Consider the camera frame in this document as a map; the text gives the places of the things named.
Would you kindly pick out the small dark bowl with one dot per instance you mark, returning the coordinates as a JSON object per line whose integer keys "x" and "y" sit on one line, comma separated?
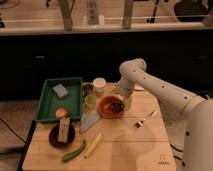
{"x": 88, "y": 89}

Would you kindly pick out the white paper cup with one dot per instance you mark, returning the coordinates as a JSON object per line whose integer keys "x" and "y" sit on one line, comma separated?
{"x": 99, "y": 85}

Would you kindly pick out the metal fork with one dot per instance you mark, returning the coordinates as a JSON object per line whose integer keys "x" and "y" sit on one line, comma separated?
{"x": 140, "y": 123}

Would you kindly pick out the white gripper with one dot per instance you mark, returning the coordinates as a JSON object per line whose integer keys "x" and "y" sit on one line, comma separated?
{"x": 127, "y": 101}

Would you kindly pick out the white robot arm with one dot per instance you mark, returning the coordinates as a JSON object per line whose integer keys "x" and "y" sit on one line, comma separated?
{"x": 198, "y": 111}

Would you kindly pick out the grey folded cloth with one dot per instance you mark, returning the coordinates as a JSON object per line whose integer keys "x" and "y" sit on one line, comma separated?
{"x": 88, "y": 120}

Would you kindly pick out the red bowl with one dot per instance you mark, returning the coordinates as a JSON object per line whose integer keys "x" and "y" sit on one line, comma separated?
{"x": 104, "y": 110}

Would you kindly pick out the green cucumber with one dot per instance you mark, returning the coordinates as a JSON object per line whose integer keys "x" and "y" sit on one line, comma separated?
{"x": 69, "y": 156}

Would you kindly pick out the white rectangular box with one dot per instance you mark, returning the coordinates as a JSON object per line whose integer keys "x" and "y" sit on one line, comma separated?
{"x": 63, "y": 130}

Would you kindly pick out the blue grey sponge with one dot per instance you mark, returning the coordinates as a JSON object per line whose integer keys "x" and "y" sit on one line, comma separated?
{"x": 60, "y": 91}

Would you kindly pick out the orange capped mushroom toy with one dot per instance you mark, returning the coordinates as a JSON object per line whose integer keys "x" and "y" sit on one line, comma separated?
{"x": 61, "y": 113}

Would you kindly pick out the green plastic tray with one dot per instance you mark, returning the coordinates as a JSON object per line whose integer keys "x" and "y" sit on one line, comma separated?
{"x": 50, "y": 102}

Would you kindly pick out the dark round plate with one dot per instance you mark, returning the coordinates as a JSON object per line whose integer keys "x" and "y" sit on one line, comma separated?
{"x": 53, "y": 137}

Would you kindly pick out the light green cup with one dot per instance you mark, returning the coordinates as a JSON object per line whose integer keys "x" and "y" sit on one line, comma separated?
{"x": 90, "y": 101}

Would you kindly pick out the dark grape bunch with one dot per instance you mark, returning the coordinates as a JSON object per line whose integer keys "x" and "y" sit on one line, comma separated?
{"x": 117, "y": 106}

